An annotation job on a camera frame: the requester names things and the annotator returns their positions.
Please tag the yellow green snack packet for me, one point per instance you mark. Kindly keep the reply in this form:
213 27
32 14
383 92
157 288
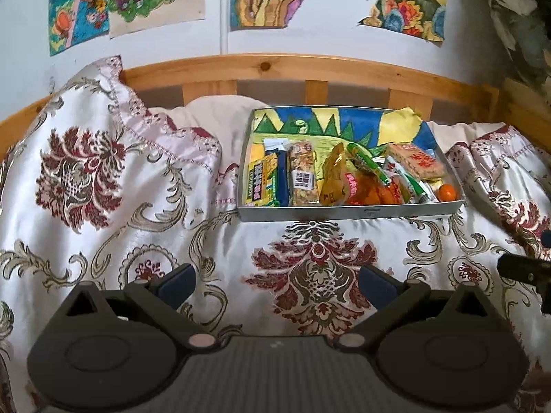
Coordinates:
260 180

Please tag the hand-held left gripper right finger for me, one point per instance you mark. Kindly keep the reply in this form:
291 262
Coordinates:
378 287

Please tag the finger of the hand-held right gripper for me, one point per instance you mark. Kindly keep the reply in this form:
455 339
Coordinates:
518 267

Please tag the wooden bed rail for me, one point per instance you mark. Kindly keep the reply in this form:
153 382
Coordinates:
267 65

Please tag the green sausage stick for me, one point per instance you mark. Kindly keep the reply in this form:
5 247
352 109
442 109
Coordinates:
366 159

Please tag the floral satin blanket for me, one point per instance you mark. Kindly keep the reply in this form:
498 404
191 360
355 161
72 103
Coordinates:
129 206

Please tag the clear packet with orange ball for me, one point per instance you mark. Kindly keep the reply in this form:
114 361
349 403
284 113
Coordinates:
447 192

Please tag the beige pillow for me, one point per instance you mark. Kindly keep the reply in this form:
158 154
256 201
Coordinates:
215 116

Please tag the orange-haired girl wall drawing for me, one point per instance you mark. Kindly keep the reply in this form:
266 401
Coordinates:
77 13

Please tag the grey shallow tray box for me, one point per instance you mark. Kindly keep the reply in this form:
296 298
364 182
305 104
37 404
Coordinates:
344 214

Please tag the green white snack packet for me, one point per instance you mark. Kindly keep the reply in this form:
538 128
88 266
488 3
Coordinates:
413 187

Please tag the patterned hanging cloth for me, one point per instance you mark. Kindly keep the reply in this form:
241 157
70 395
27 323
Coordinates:
516 21

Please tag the dinosaur drawing paper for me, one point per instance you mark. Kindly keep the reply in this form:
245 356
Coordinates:
327 124

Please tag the rice cracker packet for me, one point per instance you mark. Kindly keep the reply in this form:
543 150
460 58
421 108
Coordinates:
415 161

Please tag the blond figure wall drawing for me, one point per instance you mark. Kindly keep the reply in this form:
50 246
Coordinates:
155 0

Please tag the white wall pipe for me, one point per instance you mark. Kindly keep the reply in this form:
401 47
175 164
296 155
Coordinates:
223 8

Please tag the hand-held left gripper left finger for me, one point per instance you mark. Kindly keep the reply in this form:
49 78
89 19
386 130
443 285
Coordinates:
176 285

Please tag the blue long snack packet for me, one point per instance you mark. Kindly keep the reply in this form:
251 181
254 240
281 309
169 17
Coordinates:
282 172

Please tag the landscape fish wall drawing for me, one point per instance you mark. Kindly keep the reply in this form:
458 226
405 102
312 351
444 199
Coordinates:
409 8

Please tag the clear nut bar packet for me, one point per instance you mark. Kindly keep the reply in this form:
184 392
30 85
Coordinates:
303 172

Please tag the clear orange meat snack packet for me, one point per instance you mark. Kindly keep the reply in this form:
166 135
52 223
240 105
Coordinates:
370 191

